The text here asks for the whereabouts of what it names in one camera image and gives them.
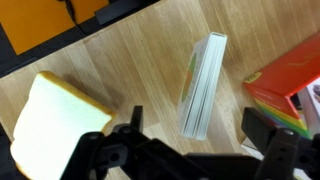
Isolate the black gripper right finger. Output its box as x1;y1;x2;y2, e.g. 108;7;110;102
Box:
241;106;320;180

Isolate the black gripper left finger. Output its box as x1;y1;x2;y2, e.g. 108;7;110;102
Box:
60;105;158;180

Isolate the white book with green circle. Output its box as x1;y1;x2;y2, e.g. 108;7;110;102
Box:
176;31;228;141

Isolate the white upright book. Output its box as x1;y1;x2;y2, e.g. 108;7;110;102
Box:
297;77;320;136

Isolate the red cardboard box rainbow side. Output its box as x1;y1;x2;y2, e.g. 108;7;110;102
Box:
242;31;320;140

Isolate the toy bread slice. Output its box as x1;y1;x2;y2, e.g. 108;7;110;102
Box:
9;70;118;180

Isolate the orange sofa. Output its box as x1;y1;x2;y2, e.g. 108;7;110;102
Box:
0;0;111;56

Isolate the black cable with plug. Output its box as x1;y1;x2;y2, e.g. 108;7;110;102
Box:
57;0;81;26

